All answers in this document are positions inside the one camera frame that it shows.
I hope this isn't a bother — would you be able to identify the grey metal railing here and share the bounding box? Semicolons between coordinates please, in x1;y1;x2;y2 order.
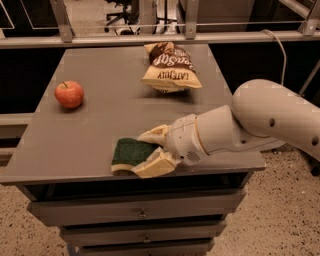
0;0;320;49

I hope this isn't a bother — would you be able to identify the bottom grey drawer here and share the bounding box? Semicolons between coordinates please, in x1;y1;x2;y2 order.
69;238;214;256

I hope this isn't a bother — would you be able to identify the white cable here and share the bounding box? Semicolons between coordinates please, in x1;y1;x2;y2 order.
261;29;288;87

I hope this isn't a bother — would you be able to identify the brown and yellow chip bag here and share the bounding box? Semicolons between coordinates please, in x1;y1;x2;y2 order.
141;42;202;93

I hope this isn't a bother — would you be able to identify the green and yellow sponge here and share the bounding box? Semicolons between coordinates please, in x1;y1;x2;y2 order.
111;138;159;172

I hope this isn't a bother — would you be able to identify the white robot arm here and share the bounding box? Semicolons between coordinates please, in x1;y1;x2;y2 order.
133;79;320;178

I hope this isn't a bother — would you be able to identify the grey drawer cabinet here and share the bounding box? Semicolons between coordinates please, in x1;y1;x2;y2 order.
0;44;267;256

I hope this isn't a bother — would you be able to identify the black office chair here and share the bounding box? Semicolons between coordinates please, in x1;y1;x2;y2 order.
104;0;140;33

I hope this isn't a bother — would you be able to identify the middle grey drawer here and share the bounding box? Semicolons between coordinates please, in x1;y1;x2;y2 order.
61;220;226;246

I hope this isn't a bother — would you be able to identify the grey drawer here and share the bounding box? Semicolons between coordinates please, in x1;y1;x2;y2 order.
69;238;214;256
28;189;246;226
61;220;226;246

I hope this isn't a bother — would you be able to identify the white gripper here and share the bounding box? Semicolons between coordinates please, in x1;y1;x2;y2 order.
132;114;208;179

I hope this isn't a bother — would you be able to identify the top grey drawer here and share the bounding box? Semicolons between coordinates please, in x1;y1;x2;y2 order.
28;189;246;226

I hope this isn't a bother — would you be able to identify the red apple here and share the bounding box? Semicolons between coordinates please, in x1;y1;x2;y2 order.
54;81;84;109

